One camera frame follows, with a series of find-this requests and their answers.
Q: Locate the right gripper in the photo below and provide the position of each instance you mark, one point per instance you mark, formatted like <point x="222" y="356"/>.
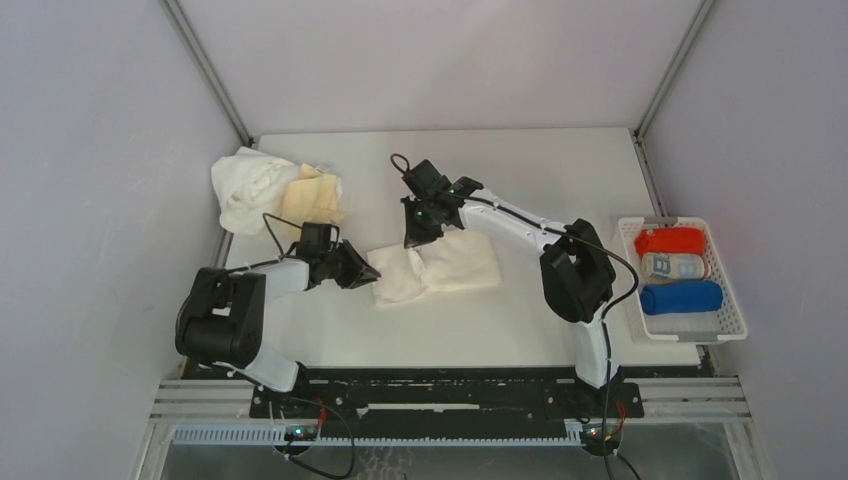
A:
<point x="419" y="216"/>

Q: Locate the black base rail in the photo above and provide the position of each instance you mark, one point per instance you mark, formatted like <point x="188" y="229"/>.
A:
<point x="447" y="403"/>

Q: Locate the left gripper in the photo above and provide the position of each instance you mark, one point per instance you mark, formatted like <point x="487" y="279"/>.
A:
<point x="360" y="273"/>

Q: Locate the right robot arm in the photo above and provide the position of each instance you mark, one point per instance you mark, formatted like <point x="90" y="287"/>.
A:
<point x="576" y="272"/>

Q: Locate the yellow towel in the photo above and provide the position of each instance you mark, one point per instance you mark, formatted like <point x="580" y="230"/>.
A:
<point x="314" y="197"/>

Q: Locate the blue towel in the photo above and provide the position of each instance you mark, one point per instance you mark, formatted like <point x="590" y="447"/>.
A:
<point x="681" y="297"/>

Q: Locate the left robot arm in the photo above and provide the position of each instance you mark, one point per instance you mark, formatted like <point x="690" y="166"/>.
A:
<point x="221" y="322"/>

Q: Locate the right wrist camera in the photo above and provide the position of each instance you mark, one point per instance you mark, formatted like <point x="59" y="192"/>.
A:
<point x="424" y="177"/>

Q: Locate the cream towel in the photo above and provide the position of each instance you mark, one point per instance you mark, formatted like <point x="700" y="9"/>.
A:
<point x="461" y="260"/>

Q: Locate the white plastic basket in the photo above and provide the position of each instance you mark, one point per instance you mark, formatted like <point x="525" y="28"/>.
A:
<point x="715" y="327"/>

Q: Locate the red rolled towel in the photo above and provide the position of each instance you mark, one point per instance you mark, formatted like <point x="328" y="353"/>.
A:
<point x="672" y="240"/>

